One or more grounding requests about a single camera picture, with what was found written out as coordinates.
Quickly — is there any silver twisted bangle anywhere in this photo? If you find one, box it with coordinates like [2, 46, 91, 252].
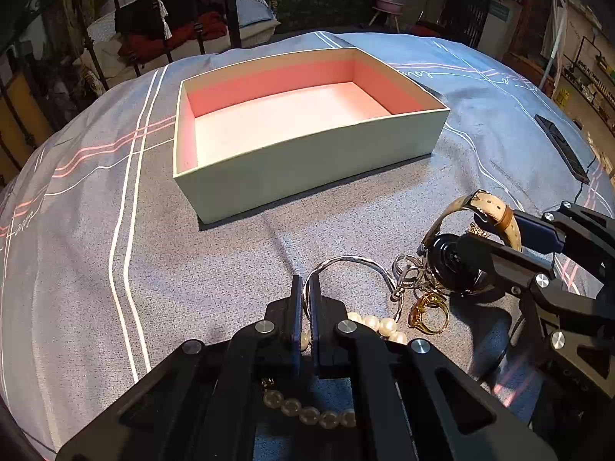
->
[301, 255, 404, 323]

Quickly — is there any tan strap black wristwatch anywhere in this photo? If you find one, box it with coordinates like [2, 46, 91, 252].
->
[417, 189, 522, 295]

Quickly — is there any white pearl bracelet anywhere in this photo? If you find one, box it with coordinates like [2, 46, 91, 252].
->
[260, 310, 410, 431]

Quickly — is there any silver ring cluster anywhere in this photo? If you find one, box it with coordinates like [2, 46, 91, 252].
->
[392, 254, 437, 301]

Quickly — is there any gold ring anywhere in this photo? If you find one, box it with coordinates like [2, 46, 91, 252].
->
[407, 292, 452, 335]

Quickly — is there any black smartphone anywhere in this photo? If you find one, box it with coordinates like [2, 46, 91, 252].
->
[535, 114, 589, 184]

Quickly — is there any pale green pink-lined box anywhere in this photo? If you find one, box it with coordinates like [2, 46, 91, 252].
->
[173, 48, 449, 227]

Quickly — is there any grey-blue striped bedspread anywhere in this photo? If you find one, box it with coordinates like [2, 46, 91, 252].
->
[1, 31, 614, 460]

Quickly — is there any pink round stool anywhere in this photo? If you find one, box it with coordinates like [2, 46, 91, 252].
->
[369, 0, 404, 33]

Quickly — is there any white wicker hanging chair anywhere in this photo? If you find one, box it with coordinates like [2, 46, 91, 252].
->
[81, 0, 283, 88]

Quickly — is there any red cushion blanket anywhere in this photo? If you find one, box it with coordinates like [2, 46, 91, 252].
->
[116, 12, 229, 61]

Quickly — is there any black iron bed frame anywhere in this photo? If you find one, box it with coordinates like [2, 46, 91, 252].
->
[0, 0, 244, 174]

